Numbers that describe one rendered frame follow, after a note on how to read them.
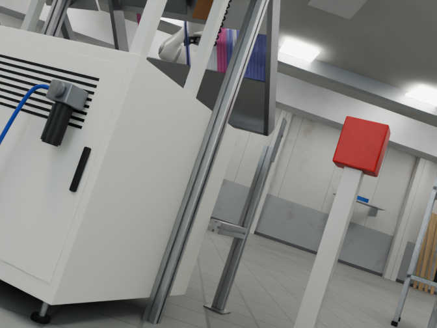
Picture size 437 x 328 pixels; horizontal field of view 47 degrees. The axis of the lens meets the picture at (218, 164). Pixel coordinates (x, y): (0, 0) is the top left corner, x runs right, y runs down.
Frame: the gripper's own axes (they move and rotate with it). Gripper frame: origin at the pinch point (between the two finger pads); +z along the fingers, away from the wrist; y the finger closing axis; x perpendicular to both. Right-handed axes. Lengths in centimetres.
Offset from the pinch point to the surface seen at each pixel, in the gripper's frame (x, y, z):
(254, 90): 11.6, 29.9, 5.8
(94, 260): 24, 38, 104
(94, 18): 119, -480, -480
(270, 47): -7.1, 37.4, 13.0
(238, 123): 26.8, 24.2, 5.6
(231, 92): -1, 41, 49
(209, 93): 17.3, 10.2, 4.8
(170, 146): 7, 38, 75
